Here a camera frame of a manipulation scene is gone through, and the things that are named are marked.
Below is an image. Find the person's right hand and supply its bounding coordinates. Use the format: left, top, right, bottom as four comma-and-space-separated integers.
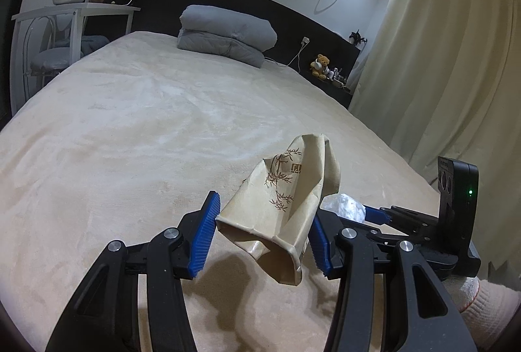
443, 274, 484, 314

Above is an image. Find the chair with grey cushion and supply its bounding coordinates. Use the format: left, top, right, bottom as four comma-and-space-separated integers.
22, 14, 88, 90

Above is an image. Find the white charger with cable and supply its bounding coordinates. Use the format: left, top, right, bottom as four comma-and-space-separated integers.
264, 36, 311, 69

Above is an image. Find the cluster of small bottles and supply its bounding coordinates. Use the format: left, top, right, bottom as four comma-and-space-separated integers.
326, 67, 351, 92

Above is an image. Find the clear plastic wrap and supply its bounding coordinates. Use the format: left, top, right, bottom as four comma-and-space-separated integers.
321, 193, 367, 223

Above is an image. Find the person's right forearm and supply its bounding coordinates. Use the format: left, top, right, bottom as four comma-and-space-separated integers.
458, 279, 521, 352

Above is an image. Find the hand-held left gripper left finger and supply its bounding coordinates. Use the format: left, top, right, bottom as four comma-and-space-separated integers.
45, 190, 221, 352

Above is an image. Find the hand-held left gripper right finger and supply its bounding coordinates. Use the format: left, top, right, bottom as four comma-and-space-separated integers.
310, 210, 475, 352

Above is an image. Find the brown teddy bear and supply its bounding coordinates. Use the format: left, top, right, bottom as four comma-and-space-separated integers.
309, 54, 331, 79

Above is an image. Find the cream curtain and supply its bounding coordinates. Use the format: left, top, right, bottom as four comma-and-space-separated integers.
348, 0, 521, 267

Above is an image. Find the folded grey quilt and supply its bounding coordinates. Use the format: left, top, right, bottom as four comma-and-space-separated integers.
177, 4, 278, 69

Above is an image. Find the white table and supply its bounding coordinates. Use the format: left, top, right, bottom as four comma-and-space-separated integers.
10, 3, 141, 117

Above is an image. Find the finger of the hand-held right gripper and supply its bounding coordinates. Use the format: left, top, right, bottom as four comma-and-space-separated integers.
363, 205, 441, 233
368, 230, 439, 253

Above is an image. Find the grey cloth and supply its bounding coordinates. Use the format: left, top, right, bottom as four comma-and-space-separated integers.
79, 35, 110, 58

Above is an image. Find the beige printed paper bag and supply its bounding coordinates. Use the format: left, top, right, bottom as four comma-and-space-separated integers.
215, 132, 343, 287

